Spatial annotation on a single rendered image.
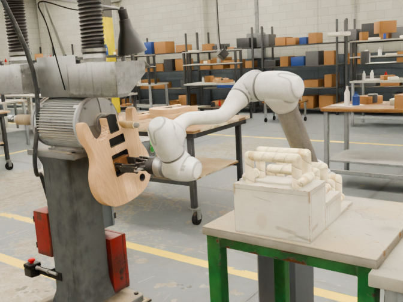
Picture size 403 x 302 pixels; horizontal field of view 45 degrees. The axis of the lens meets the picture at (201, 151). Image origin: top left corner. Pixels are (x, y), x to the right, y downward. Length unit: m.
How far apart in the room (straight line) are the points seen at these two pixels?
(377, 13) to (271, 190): 11.65
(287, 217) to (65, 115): 1.20
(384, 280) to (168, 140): 0.88
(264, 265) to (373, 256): 1.28
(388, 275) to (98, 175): 1.20
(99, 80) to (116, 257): 1.04
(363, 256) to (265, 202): 0.34
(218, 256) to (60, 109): 1.05
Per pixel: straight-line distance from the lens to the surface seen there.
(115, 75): 2.00
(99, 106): 2.31
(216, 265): 1.81
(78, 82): 2.17
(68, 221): 2.51
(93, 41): 2.15
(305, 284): 2.80
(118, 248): 2.69
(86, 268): 2.60
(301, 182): 1.56
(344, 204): 1.96
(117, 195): 2.19
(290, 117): 2.23
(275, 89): 2.13
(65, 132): 2.35
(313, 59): 12.22
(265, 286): 2.80
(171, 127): 1.84
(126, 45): 2.21
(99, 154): 2.10
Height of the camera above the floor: 1.53
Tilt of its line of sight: 11 degrees down
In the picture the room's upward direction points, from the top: 3 degrees counter-clockwise
